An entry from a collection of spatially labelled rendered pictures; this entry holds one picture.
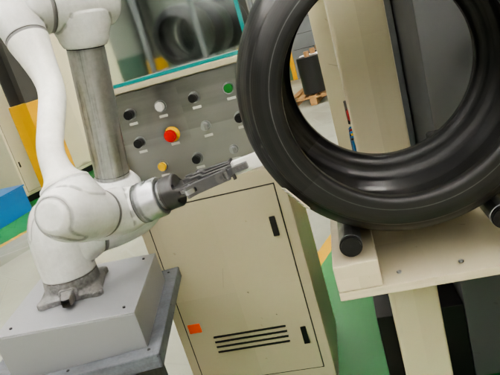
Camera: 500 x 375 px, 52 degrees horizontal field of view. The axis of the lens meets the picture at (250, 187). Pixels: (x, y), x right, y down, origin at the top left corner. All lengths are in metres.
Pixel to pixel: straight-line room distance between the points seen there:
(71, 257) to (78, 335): 0.21
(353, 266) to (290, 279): 0.83
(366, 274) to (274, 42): 0.47
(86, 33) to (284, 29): 0.66
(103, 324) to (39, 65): 0.65
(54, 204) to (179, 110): 0.85
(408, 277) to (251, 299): 0.93
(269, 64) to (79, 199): 0.42
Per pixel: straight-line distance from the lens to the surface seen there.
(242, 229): 1.78
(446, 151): 1.25
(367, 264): 1.03
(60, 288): 1.53
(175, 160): 1.79
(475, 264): 1.09
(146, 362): 1.39
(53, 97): 1.22
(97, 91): 1.46
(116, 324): 1.39
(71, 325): 1.42
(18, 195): 6.59
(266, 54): 0.91
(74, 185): 1.02
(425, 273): 1.08
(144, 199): 1.11
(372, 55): 1.29
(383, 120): 1.32
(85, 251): 1.51
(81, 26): 1.41
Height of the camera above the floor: 1.35
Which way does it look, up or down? 17 degrees down
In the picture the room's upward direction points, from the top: 16 degrees counter-clockwise
